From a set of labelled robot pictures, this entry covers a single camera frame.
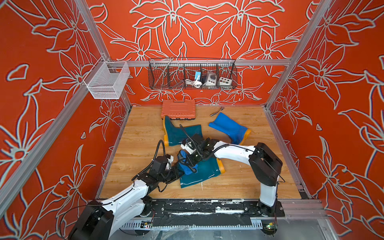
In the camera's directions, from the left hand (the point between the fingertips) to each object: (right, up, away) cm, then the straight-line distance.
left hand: (184, 172), depth 82 cm
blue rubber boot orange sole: (+35, +20, +13) cm, 42 cm away
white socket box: (+26, +53, +11) cm, 60 cm away
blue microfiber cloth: (0, +4, +1) cm, 5 cm away
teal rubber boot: (-8, +19, +14) cm, 25 cm away
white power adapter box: (+16, +54, +9) cm, 57 cm away
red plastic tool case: (-5, +37, +29) cm, 47 cm away
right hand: (0, +5, +2) cm, 5 cm away
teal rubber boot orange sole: (+13, +2, 0) cm, 13 cm away
